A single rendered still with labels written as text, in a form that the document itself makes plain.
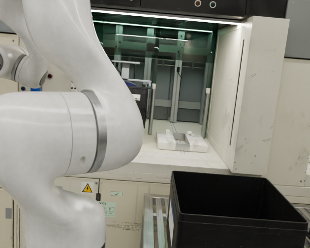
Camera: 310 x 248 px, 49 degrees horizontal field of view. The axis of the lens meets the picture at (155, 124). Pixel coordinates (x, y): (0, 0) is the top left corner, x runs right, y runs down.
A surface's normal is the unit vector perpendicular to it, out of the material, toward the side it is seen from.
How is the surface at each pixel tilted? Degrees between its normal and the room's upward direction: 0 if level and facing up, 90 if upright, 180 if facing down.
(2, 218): 90
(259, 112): 90
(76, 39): 83
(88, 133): 76
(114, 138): 84
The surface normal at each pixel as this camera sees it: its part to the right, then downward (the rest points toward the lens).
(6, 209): 0.02, 0.19
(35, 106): 0.36, -0.65
